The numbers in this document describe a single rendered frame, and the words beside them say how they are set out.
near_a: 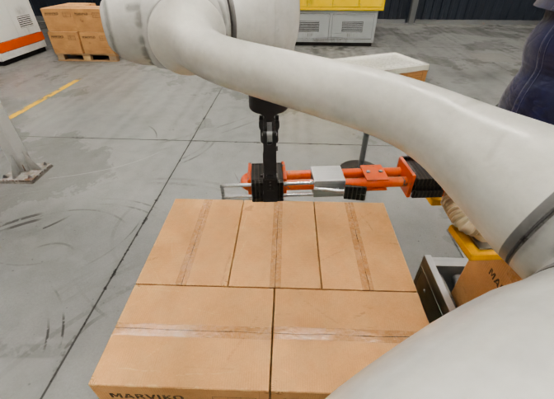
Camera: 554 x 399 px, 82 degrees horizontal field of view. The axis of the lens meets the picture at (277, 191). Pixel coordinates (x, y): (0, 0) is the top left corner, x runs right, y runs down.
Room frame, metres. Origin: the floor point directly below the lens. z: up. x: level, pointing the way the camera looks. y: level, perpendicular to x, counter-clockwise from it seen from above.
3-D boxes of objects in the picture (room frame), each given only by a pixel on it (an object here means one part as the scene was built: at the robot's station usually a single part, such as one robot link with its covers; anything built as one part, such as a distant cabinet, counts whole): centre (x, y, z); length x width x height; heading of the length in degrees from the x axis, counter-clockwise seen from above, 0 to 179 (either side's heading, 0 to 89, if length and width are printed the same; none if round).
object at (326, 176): (0.59, -0.11, 1.26); 0.07 x 0.07 x 0.04; 3
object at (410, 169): (0.60, -0.33, 1.27); 0.10 x 0.08 x 0.06; 3
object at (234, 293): (0.94, 0.01, 0.34); 1.20 x 1.00 x 0.40; 88
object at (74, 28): (7.06, 3.71, 0.45); 1.21 x 1.03 x 0.91; 87
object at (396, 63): (2.56, -0.79, 0.82); 0.60 x 0.40 x 0.40; 111
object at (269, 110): (0.58, 0.02, 1.43); 0.08 x 0.07 x 0.09; 2
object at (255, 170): (0.59, 0.02, 1.27); 0.08 x 0.07 x 0.05; 93
